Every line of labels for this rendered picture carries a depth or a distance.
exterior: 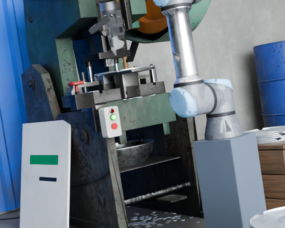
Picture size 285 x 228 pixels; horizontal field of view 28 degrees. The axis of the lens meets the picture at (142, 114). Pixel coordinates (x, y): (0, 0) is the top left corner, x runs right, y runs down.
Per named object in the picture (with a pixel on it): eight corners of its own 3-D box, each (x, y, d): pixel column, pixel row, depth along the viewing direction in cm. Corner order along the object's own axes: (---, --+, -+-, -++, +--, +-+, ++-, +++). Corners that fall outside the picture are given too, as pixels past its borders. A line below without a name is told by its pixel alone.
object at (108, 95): (166, 92, 293) (164, 80, 293) (91, 104, 268) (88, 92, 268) (134, 96, 318) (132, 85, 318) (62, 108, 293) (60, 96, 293)
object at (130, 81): (159, 93, 272) (154, 65, 272) (135, 97, 264) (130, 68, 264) (130, 97, 293) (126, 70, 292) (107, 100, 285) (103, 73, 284)
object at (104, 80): (129, 80, 293) (127, 71, 293) (104, 83, 284) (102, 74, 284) (119, 82, 300) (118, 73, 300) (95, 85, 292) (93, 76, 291)
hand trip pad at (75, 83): (87, 97, 254) (84, 80, 254) (75, 98, 251) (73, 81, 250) (80, 97, 260) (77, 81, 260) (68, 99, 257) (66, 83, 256)
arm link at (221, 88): (242, 109, 222) (237, 74, 222) (216, 114, 215) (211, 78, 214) (221, 110, 232) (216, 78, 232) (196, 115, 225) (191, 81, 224)
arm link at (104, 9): (98, 3, 253) (100, 0, 260) (100, 13, 254) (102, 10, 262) (114, 1, 252) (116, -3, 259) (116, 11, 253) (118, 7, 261)
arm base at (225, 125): (250, 132, 225) (247, 107, 224) (229, 139, 214) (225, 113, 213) (219, 134, 235) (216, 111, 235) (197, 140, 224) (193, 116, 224)
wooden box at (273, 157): (338, 202, 273) (329, 130, 271) (293, 223, 248) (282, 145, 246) (270, 197, 303) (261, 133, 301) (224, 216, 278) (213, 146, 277)
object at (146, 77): (155, 82, 305) (152, 63, 304) (129, 86, 295) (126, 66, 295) (149, 83, 309) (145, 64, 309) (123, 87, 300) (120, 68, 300)
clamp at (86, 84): (101, 90, 286) (98, 70, 285) (72, 94, 276) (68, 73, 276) (95, 91, 290) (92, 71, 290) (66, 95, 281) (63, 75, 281)
